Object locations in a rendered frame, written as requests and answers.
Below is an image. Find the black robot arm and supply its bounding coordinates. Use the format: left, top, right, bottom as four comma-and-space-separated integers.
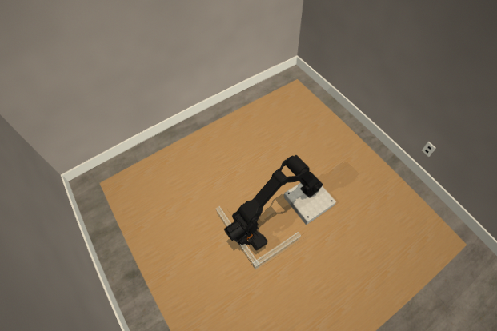
224, 155, 323, 245

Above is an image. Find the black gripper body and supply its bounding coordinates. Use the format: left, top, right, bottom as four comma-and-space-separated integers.
232, 212, 267, 250

